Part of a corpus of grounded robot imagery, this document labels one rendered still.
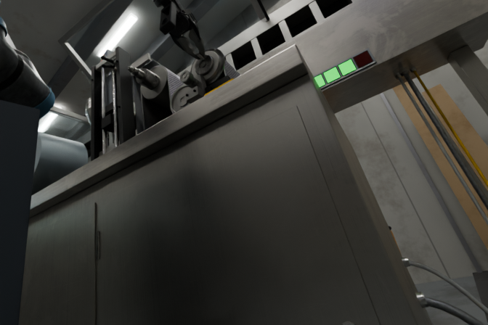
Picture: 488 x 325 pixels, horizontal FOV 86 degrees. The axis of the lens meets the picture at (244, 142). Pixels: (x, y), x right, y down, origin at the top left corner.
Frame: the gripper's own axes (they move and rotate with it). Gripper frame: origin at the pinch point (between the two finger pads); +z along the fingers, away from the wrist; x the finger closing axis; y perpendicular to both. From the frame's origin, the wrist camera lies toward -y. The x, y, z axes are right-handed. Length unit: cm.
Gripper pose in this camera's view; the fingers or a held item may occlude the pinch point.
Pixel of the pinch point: (199, 55)
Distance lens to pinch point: 94.0
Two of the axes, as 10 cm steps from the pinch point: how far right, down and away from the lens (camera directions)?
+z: 5.2, 7.6, 3.8
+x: -8.4, 3.9, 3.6
